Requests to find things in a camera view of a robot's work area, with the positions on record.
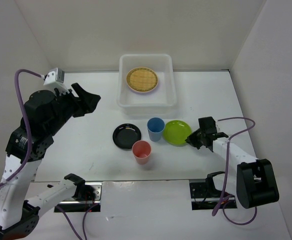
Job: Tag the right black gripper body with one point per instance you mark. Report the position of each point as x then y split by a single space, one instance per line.
204 133

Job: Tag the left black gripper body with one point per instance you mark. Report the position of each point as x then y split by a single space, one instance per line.
68 104

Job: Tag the green plastic plate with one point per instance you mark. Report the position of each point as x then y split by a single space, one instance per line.
176 132

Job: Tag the black plate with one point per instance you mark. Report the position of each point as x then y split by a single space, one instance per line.
126 135

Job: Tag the yellow woven pattern plate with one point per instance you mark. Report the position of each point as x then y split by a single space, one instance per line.
142 80

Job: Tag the orange plastic plate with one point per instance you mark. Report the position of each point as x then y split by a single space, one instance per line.
146 92

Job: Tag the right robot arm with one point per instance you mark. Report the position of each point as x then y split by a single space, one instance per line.
251 180

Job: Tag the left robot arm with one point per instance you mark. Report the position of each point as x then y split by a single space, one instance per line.
20 215

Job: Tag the white plastic bin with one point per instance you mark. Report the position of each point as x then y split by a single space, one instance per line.
146 84

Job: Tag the blue plastic cup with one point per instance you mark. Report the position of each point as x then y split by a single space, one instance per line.
155 127

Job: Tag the pink plastic cup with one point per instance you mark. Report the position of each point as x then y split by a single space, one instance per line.
141 151

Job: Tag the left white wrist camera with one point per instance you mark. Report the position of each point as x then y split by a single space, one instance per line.
55 80

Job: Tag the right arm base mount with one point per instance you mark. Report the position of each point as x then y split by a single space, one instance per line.
203 195

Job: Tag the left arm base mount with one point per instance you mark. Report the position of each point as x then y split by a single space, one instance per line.
90 198

